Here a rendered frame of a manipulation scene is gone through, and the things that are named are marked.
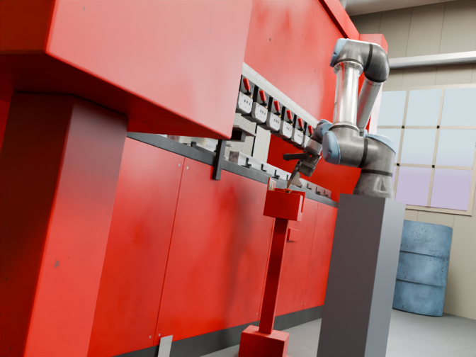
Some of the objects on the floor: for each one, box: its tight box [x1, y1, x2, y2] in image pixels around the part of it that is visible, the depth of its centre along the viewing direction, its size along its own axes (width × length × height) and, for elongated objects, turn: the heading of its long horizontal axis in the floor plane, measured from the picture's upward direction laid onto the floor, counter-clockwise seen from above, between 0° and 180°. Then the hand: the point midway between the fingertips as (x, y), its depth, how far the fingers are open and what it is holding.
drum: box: [392, 220, 453, 317], centre depth 530 cm, size 58×58×90 cm
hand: (287, 185), depth 245 cm, fingers closed
